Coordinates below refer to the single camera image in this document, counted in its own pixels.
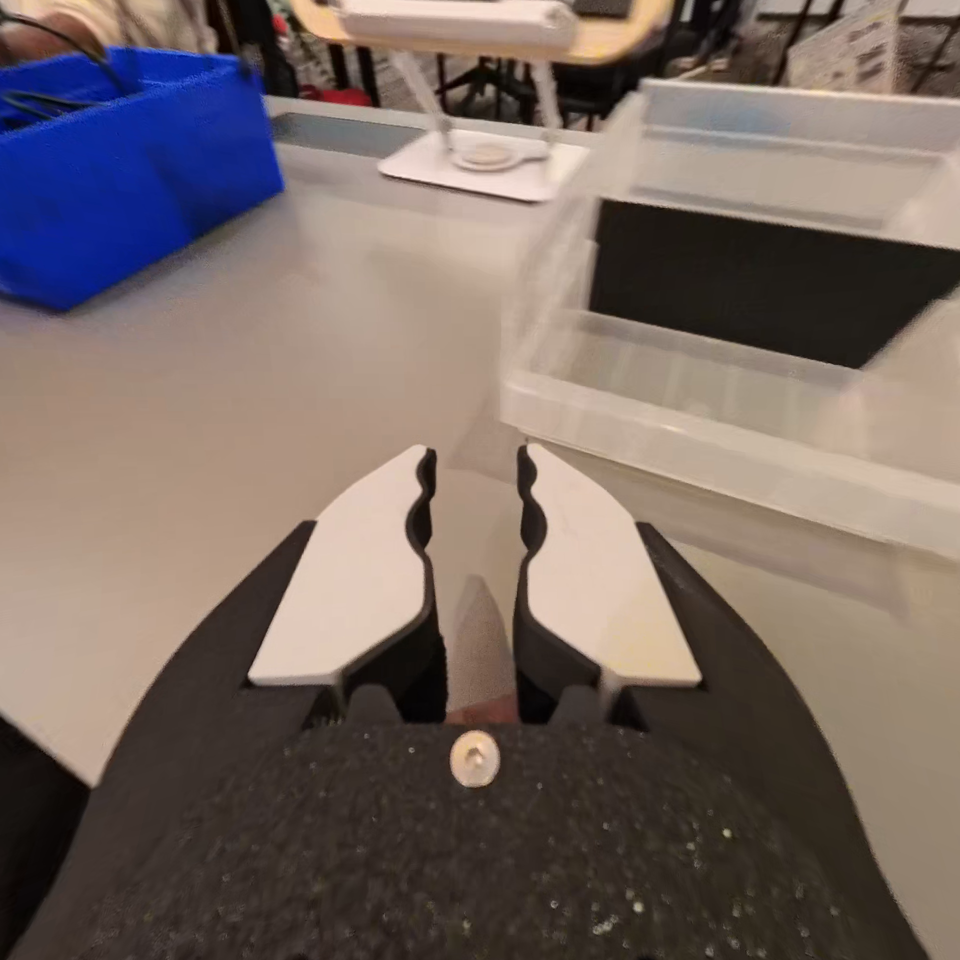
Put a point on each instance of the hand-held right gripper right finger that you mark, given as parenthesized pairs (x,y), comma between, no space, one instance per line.
(607,592)

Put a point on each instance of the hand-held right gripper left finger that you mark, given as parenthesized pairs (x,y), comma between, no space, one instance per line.
(352,592)

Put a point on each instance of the clear plastic bin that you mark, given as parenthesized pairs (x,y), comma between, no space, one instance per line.
(675,442)

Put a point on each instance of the blue plastic bin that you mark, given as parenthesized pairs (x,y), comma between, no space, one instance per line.
(150,187)

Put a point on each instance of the grey desk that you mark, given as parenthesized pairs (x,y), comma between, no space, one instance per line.
(262,412)

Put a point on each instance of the grey desk pad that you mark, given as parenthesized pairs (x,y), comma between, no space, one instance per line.
(337,135)

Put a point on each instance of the person's dark pants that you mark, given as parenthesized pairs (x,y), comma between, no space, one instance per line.
(30,862)

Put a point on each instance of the white folding stand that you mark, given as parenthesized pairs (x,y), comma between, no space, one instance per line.
(450,22)

